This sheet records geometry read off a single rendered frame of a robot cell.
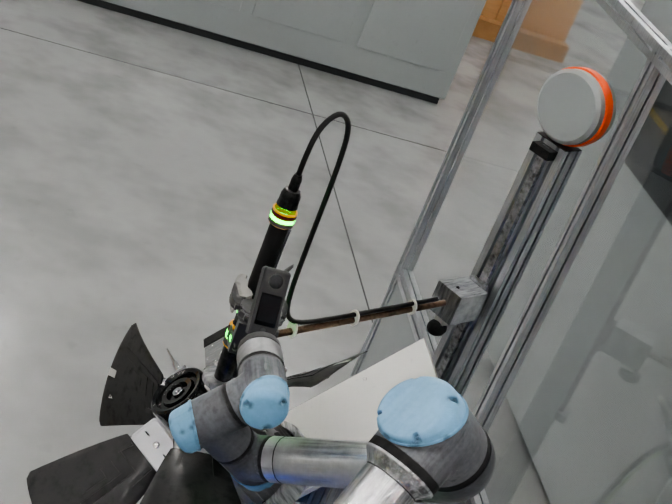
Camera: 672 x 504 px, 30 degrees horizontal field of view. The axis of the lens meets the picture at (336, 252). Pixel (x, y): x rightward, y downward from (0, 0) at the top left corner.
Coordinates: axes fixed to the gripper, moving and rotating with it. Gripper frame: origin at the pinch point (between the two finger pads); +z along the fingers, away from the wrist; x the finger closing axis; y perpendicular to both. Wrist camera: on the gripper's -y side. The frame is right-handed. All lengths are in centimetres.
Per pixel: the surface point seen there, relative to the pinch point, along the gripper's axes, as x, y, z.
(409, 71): 185, 140, 556
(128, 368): -11, 45, 29
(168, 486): -5.3, 36.3, -15.2
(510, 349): 70, 24, 38
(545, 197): 59, -16, 34
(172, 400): -5.7, 32.1, 4.1
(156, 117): 24, 157, 415
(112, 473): -13, 49, 0
